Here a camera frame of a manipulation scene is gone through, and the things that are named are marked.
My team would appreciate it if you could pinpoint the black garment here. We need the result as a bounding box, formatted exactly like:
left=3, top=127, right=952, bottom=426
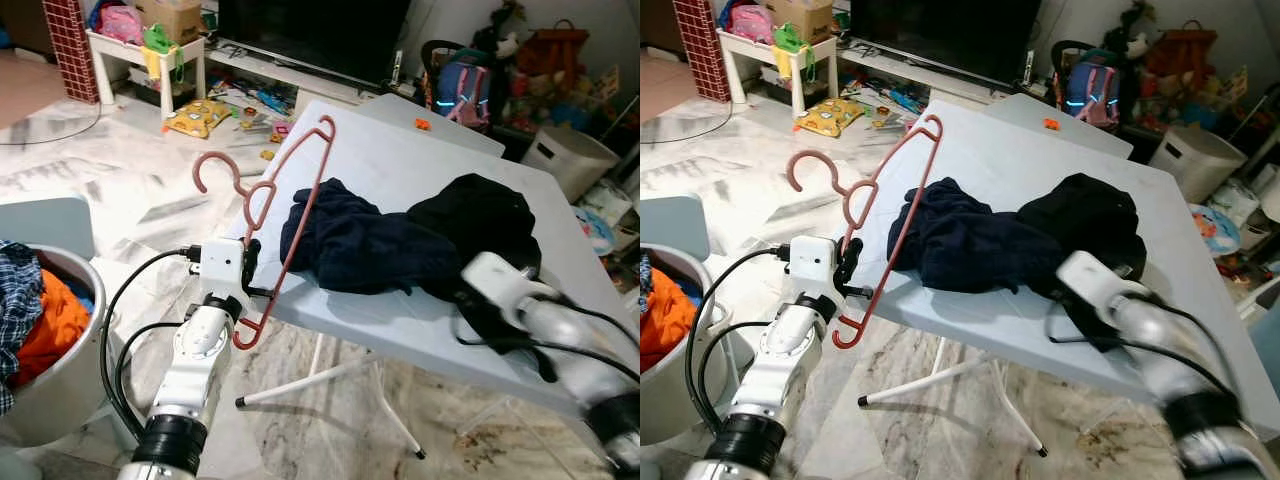
left=405, top=173, right=543, bottom=301
left=1018, top=173, right=1149, bottom=301

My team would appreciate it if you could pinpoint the black television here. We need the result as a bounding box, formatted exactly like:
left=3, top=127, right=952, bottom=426
left=850, top=0, right=1041, bottom=89
left=218, top=0, right=411, bottom=89

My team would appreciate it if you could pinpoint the pink plastic hanger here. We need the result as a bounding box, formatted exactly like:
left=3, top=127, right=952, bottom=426
left=193, top=115, right=336, bottom=351
left=785, top=113, right=944, bottom=351

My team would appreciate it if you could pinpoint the orange garment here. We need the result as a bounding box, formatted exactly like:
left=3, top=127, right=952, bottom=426
left=640, top=268, right=698, bottom=373
left=12, top=268, right=93, bottom=386

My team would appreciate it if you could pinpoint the light blue folding table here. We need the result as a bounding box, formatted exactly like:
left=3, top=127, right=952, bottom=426
left=838, top=98, right=1280, bottom=461
left=215, top=98, right=641, bottom=461

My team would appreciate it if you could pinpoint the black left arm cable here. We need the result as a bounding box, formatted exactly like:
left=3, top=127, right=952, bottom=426
left=113, top=320, right=184, bottom=441
left=98, top=246, right=201, bottom=446
left=685, top=246, right=793, bottom=441
left=700, top=320, right=769, bottom=436

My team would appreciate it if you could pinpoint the red tiled pillar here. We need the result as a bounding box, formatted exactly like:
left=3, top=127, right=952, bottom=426
left=42, top=0, right=101, bottom=104
left=672, top=0, right=731, bottom=104

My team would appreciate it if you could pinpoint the blue round printed toy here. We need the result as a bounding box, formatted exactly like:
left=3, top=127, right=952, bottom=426
left=1190, top=203, right=1241, bottom=256
left=573, top=205, right=613, bottom=256

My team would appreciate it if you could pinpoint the yellow pillow toy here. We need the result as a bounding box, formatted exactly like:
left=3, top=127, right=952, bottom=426
left=163, top=98, right=233, bottom=139
left=795, top=98, right=866, bottom=139

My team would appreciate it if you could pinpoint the brown bag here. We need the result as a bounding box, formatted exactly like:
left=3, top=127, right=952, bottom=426
left=1145, top=20, right=1216, bottom=96
left=518, top=20, right=591, bottom=96

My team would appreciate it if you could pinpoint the navy blue garment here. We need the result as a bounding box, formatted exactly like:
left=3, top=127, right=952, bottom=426
left=280, top=178, right=471, bottom=296
left=888, top=178, right=1076, bottom=296

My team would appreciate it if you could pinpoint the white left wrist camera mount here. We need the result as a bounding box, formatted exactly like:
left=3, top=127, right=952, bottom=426
left=197, top=238, right=251, bottom=298
left=788, top=236, right=839, bottom=298

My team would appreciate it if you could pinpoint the blue pink backpack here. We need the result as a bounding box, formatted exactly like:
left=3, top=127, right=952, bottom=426
left=435, top=50, right=493, bottom=129
left=1063, top=60, right=1121, bottom=129

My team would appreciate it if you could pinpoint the white TV cabinet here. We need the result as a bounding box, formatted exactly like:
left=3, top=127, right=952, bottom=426
left=205, top=42, right=401, bottom=113
left=838, top=42, right=1031, bottom=106

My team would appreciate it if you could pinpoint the pink bag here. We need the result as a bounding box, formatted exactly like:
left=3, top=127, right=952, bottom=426
left=728, top=3, right=776, bottom=46
left=97, top=3, right=146, bottom=46

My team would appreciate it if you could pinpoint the white child table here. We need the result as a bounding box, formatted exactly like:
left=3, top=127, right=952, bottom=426
left=715, top=28, right=839, bottom=121
left=85, top=28, right=208, bottom=121

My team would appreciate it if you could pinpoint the white lidded bin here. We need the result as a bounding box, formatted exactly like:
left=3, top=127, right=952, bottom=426
left=1148, top=125, right=1249, bottom=206
left=520, top=125, right=621, bottom=206

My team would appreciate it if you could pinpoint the grey laundry basket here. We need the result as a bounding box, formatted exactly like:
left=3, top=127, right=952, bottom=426
left=640, top=250, right=706, bottom=446
left=0, top=245, right=109, bottom=448

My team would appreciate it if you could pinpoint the green bag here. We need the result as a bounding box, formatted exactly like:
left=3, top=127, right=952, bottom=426
left=143, top=22, right=191, bottom=86
left=772, top=22, right=816, bottom=86

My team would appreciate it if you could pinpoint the light grey folding table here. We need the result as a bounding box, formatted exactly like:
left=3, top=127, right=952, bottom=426
left=985, top=92, right=1136, bottom=161
left=355, top=92, right=506, bottom=158

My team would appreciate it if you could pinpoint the cardboard box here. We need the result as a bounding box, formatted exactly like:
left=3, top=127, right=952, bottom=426
left=765, top=0, right=836, bottom=46
left=135, top=0, right=206, bottom=46

